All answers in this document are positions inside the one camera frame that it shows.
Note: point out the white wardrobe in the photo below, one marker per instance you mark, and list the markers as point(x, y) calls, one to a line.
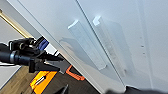
point(15, 11)

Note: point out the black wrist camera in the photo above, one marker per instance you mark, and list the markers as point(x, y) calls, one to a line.
point(23, 44)

